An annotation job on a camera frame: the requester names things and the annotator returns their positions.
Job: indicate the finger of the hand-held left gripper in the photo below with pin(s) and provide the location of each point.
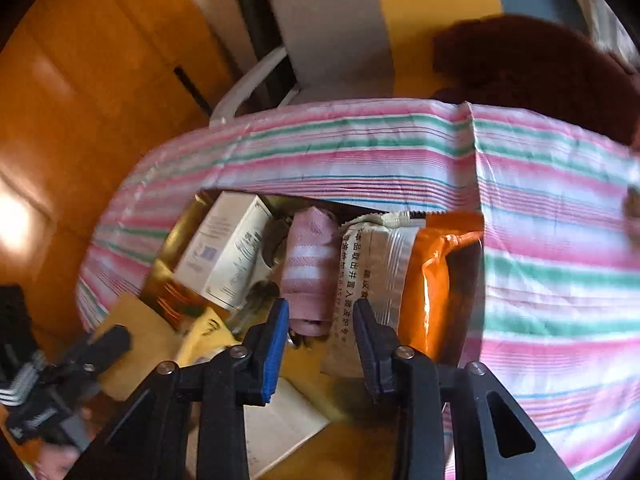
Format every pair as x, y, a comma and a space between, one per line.
107, 342

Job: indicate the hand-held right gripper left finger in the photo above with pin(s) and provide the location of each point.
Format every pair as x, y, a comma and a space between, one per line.
275, 350

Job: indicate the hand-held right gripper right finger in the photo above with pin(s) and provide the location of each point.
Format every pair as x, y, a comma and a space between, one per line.
372, 360

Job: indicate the pink sock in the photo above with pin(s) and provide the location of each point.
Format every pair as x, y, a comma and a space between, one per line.
310, 270

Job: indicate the dark red gold-lined box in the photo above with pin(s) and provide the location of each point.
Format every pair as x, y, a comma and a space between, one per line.
162, 260

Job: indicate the person's left hand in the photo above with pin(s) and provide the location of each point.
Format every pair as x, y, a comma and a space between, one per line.
57, 462

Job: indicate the yellow packet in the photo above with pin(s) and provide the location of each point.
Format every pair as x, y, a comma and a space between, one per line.
205, 335

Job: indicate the orange snack packet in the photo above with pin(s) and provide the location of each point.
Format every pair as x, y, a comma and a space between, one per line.
435, 285

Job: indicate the beige snack packet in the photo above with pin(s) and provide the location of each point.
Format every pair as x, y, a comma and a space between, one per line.
370, 260

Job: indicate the white printed box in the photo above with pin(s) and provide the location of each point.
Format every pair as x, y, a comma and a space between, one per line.
225, 250

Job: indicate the striped tablecloth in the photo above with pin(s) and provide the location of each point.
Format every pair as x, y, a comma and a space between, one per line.
550, 260

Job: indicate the orange wooden cabinet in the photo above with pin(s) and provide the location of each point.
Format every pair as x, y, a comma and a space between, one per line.
100, 85

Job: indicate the dark red jacket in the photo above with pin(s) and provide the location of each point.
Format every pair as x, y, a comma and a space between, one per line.
500, 60

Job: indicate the grey chair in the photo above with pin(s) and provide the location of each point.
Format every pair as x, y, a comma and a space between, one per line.
330, 25

